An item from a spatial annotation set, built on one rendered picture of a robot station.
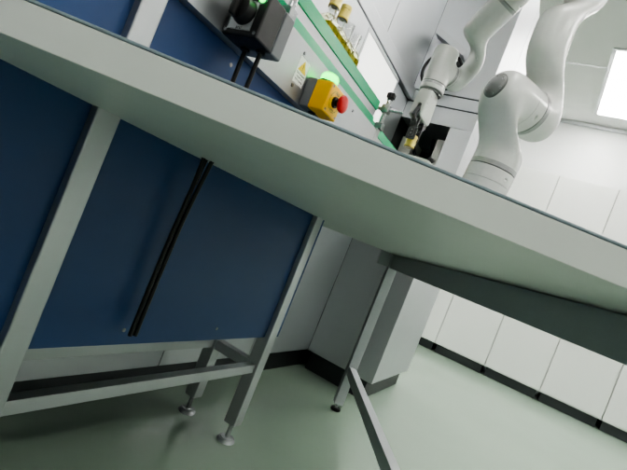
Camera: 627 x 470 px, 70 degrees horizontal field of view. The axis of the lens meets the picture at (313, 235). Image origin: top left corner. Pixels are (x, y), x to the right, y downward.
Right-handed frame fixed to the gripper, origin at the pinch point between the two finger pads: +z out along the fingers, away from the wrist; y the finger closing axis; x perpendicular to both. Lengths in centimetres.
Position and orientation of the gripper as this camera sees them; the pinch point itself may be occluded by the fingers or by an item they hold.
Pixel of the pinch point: (412, 135)
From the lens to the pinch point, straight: 159.3
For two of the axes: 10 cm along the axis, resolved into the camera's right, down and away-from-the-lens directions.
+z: -3.7, 9.3, 0.0
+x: 8.0, 3.3, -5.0
